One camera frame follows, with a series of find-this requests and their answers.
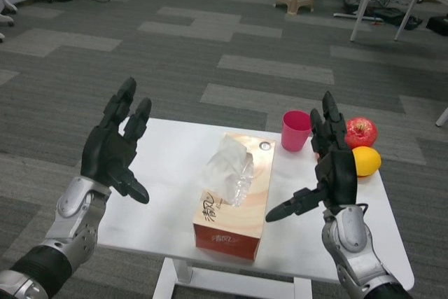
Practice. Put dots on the white furniture leg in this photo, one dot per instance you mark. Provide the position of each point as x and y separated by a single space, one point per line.
442 115

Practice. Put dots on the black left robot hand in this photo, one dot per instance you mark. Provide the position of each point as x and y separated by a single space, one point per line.
105 152

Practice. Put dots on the orange tissue box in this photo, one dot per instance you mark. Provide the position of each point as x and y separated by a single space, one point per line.
252 208

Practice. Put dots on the yellow lemon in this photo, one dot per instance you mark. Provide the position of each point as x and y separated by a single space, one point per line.
367 162

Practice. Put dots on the white table base frame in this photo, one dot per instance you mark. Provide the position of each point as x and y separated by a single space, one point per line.
227 283

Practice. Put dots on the black case on floor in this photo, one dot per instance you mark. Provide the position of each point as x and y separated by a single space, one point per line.
439 26

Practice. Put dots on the white tissue sheet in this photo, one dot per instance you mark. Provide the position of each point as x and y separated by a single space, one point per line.
227 166

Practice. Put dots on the pink plastic cup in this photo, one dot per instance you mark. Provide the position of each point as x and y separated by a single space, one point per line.
294 134

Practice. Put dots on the red apple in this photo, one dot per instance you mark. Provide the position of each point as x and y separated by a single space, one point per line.
364 132

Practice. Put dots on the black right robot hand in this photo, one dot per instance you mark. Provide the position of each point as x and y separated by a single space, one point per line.
341 180

